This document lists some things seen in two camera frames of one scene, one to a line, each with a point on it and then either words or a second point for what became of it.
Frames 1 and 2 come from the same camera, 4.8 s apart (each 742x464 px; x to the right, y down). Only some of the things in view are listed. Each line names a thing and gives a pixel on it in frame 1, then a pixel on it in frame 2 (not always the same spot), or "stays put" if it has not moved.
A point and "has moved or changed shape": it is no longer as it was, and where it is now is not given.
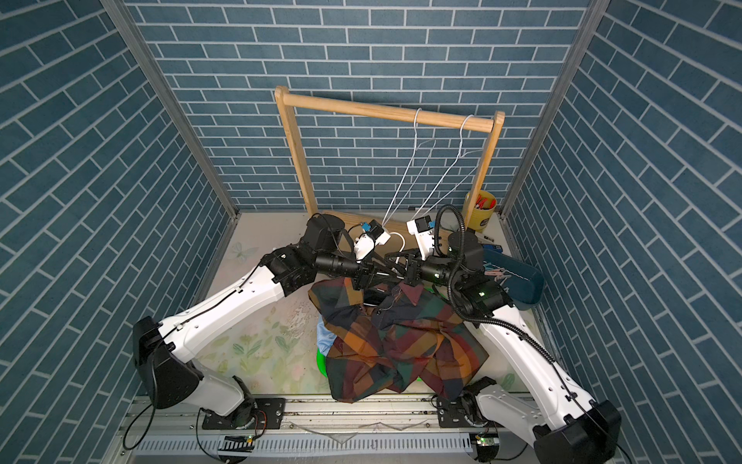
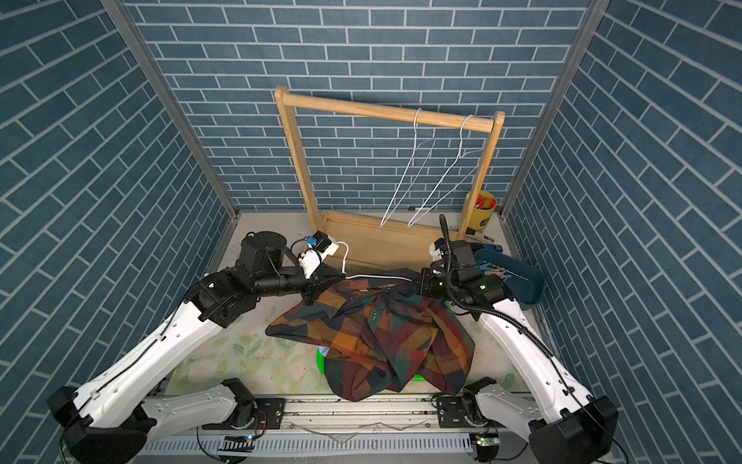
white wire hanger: x=385 y=219 stays put
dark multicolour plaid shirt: x=398 y=336 has moved or changed shape
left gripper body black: x=360 y=279 -> x=307 y=286
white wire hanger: x=403 y=238 has moved or changed shape
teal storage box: x=526 y=285 stays put
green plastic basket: x=323 y=364 stays put
